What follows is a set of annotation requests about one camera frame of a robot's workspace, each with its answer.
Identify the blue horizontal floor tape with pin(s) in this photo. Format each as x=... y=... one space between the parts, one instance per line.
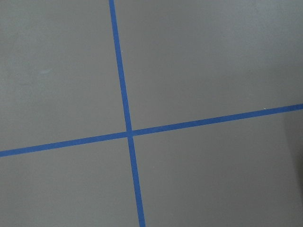
x=170 y=127

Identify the blue vertical floor tape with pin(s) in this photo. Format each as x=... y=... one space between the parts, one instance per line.
x=127 y=116

